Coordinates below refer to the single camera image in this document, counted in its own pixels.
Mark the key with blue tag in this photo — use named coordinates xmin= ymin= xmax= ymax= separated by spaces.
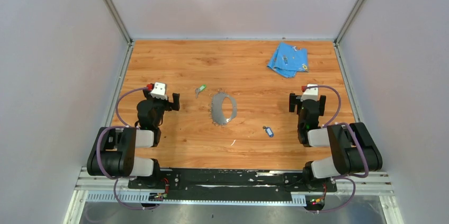
xmin=263 ymin=126 xmax=274 ymax=138

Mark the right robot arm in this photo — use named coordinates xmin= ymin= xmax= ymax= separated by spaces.
xmin=289 ymin=93 xmax=383 ymax=191

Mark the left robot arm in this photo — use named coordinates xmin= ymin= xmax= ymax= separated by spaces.
xmin=87 ymin=93 xmax=180 ymax=189

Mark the key with green tag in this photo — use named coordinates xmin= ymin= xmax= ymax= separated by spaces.
xmin=195 ymin=84 xmax=206 ymax=98

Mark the folded blue cloth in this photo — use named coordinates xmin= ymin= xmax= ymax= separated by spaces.
xmin=267 ymin=42 xmax=309 ymax=78

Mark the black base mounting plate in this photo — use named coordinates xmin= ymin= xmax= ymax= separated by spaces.
xmin=128 ymin=168 xmax=337 ymax=202

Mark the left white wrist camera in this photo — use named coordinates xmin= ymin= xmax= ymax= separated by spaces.
xmin=150 ymin=82 xmax=168 ymax=100

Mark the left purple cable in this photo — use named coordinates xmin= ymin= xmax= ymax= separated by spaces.
xmin=95 ymin=86 xmax=160 ymax=211

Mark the purple cable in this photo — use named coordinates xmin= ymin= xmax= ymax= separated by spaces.
xmin=95 ymin=86 xmax=160 ymax=211
xmin=304 ymin=85 xmax=370 ymax=214

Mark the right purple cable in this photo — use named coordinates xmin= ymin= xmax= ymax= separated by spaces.
xmin=304 ymin=85 xmax=370 ymax=214

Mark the white slotted cable duct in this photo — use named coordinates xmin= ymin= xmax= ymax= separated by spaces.
xmin=86 ymin=192 xmax=307 ymax=206

